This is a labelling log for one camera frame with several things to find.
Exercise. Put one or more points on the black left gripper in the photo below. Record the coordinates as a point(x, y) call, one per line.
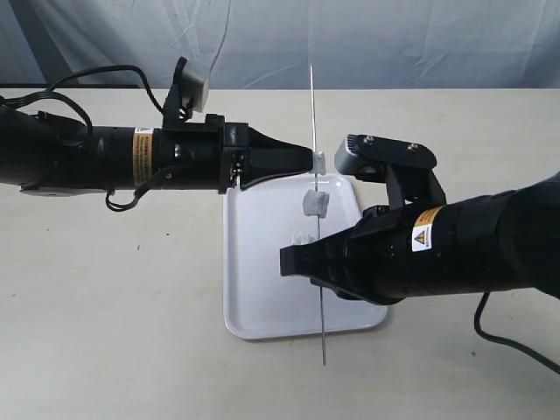
point(211, 155)

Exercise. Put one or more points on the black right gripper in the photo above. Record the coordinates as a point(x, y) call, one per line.
point(374, 262)

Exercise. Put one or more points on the white marshmallow piece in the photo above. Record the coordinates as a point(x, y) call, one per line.
point(302, 238)
point(319, 163)
point(316, 203)

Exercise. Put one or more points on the thin metal skewer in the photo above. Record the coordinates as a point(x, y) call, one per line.
point(314, 143)

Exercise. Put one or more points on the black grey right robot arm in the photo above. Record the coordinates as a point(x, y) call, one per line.
point(489, 243)

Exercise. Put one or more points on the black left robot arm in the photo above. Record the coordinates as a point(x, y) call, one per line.
point(47, 154)

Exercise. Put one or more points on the white rectangular plastic tray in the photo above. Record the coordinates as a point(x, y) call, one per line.
point(259, 303)

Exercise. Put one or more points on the grey fabric backdrop curtain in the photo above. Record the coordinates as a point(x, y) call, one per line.
point(287, 44)

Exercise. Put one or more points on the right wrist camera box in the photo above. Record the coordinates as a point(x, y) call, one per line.
point(366, 157)

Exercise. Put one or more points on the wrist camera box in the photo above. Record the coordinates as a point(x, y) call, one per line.
point(192, 79)
point(366, 157)

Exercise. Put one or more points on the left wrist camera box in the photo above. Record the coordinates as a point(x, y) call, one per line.
point(192, 79)

